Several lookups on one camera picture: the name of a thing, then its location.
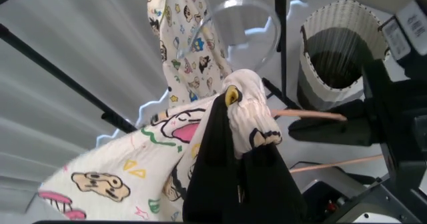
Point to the pink clothes hanger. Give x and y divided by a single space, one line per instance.
307 114

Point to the white curtain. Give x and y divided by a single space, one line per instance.
83 34

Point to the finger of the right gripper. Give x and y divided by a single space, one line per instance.
350 107
333 134

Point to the black clothes rack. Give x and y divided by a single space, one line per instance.
66 80

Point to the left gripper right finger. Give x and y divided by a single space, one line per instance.
270 187

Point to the white laundry basket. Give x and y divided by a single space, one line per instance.
320 84

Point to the cream printed garment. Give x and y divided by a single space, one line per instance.
187 50
133 157

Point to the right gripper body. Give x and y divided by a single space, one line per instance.
383 117

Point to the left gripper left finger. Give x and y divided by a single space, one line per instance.
213 170

